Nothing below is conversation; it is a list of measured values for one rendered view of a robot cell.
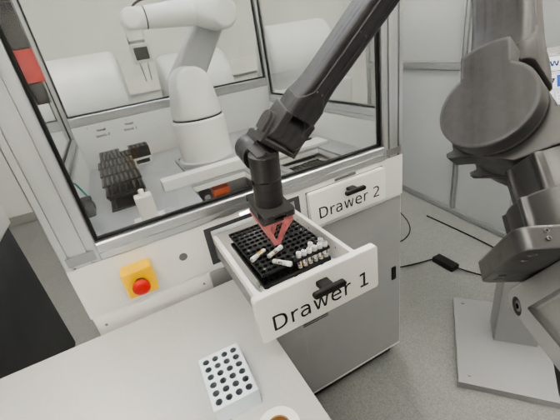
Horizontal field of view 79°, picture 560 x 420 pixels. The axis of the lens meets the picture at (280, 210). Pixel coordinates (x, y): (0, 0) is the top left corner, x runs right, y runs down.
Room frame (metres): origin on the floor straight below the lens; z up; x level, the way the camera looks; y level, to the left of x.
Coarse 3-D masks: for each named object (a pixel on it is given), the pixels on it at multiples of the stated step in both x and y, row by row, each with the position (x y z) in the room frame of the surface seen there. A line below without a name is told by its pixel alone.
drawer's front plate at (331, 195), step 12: (384, 168) 1.02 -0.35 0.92; (348, 180) 0.96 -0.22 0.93; (360, 180) 0.98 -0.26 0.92; (372, 180) 1.00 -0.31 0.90; (384, 180) 1.01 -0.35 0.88; (312, 192) 0.92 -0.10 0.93; (324, 192) 0.93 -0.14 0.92; (336, 192) 0.94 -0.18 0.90; (360, 192) 0.98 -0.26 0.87; (372, 192) 1.00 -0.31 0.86; (384, 192) 1.01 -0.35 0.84; (312, 204) 0.91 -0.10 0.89; (324, 204) 0.92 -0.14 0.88; (336, 204) 0.94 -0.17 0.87; (348, 204) 0.96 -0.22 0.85; (360, 204) 0.98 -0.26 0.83; (312, 216) 0.91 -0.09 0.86; (336, 216) 0.94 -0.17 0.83
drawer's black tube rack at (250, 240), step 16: (256, 224) 0.83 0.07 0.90; (240, 240) 0.76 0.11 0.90; (256, 240) 0.75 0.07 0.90; (288, 240) 0.72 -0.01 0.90; (304, 240) 0.72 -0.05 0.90; (240, 256) 0.74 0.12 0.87; (272, 256) 0.67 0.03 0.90; (288, 256) 0.66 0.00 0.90; (256, 272) 0.65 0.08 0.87; (288, 272) 0.64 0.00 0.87
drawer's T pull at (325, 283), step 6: (318, 282) 0.53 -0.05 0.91; (324, 282) 0.53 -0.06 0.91; (330, 282) 0.53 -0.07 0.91; (336, 282) 0.52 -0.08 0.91; (342, 282) 0.52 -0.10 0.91; (324, 288) 0.51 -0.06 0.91; (330, 288) 0.51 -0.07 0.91; (336, 288) 0.51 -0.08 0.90; (312, 294) 0.50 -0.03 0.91; (318, 294) 0.50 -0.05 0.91; (324, 294) 0.50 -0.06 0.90
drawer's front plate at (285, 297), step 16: (352, 256) 0.58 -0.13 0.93; (368, 256) 0.59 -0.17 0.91; (304, 272) 0.55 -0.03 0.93; (320, 272) 0.54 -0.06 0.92; (336, 272) 0.56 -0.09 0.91; (352, 272) 0.57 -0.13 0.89; (368, 272) 0.59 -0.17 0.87; (272, 288) 0.52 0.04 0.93; (288, 288) 0.52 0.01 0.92; (304, 288) 0.53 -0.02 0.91; (352, 288) 0.57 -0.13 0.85; (368, 288) 0.59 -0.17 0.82; (256, 304) 0.49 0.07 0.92; (272, 304) 0.50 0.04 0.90; (288, 304) 0.51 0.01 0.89; (304, 304) 0.53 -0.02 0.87; (320, 304) 0.54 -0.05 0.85; (336, 304) 0.55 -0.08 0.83; (256, 320) 0.50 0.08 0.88; (288, 320) 0.51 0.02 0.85; (304, 320) 0.52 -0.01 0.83; (272, 336) 0.50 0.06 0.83
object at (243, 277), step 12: (300, 216) 0.85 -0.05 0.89; (228, 228) 0.85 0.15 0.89; (240, 228) 0.85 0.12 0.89; (312, 228) 0.79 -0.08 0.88; (216, 240) 0.79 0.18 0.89; (228, 240) 0.84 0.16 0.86; (336, 240) 0.70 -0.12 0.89; (228, 252) 0.72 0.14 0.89; (336, 252) 0.69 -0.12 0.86; (228, 264) 0.70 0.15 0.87; (240, 264) 0.75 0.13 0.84; (240, 276) 0.62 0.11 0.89; (252, 276) 0.69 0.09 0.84; (240, 288) 0.64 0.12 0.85; (252, 288) 0.57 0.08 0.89
